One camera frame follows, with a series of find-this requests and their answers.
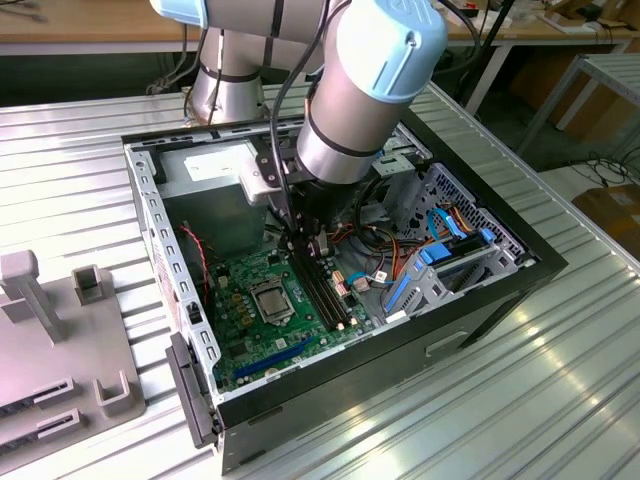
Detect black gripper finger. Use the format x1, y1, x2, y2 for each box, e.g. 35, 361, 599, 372
299, 219, 334, 259

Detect silver CPU chip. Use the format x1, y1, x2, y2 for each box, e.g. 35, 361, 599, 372
257, 289, 290, 320

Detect metal socket cover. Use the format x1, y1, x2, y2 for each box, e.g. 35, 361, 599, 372
248, 279, 297, 326

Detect black RAM slot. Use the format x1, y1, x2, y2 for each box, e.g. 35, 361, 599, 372
304, 254, 354, 326
292, 249, 337, 332

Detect green motherboard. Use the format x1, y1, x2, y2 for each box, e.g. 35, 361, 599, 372
207, 234, 381, 394

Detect grey power supply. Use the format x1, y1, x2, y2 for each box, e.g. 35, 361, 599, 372
155, 139, 275, 261

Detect hard disk in blue carrier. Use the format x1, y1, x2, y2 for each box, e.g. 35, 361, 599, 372
419, 227, 499, 266

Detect grey metal disk bay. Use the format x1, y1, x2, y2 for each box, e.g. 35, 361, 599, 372
384, 239, 526, 321

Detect blue expansion slot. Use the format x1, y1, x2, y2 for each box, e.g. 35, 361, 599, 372
233, 335, 318, 381

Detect black PC case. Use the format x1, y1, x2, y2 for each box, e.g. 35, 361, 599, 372
121, 102, 570, 476

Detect white box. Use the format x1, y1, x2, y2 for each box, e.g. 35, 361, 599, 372
446, 7, 514, 30

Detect grey parts rack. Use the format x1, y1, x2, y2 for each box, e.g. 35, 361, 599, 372
0, 249, 148, 451

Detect brown cardboard box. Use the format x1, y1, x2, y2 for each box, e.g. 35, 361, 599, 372
572, 183, 640, 246
509, 49, 640, 146

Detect wooden desk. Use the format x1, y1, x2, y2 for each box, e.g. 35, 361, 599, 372
0, 0, 640, 56

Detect metal slat side table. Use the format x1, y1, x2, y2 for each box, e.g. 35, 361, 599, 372
517, 52, 640, 161

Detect orange yellow wire bundle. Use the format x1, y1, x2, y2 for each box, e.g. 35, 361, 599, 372
329, 222, 359, 246

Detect black wire bundle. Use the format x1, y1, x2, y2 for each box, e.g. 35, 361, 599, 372
349, 177, 401, 251

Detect white connector blue wire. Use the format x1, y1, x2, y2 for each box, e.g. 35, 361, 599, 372
347, 268, 389, 292

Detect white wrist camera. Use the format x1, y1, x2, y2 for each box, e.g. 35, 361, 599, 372
238, 169, 281, 206

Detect orange red wire bundle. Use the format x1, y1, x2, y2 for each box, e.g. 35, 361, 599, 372
369, 232, 426, 281

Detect black camera cable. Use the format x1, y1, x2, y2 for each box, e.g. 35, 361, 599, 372
267, 0, 334, 236

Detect blue plastic rail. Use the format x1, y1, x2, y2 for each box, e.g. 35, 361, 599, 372
383, 272, 414, 316

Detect red black twisted wire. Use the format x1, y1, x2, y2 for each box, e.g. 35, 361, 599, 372
179, 224, 211, 301

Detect hanging cable bundle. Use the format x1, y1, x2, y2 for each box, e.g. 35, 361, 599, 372
144, 24, 206, 126

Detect black floor cables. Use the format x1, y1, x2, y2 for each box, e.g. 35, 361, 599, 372
569, 157, 631, 189

